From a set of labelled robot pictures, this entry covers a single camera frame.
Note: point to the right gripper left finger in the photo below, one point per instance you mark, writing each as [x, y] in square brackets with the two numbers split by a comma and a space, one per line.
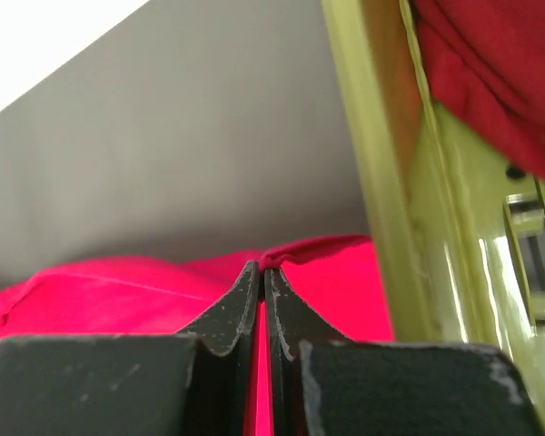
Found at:
[194, 382]

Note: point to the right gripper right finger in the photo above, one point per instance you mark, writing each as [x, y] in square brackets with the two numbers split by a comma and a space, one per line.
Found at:
[325, 383]

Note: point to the bright pink t shirt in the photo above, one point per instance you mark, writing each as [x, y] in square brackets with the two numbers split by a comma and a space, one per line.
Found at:
[338, 276]

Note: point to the dark red t shirt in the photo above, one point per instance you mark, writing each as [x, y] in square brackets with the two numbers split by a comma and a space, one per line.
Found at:
[485, 61]

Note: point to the olive green plastic basket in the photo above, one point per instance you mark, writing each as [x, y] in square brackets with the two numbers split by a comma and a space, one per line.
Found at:
[459, 231]

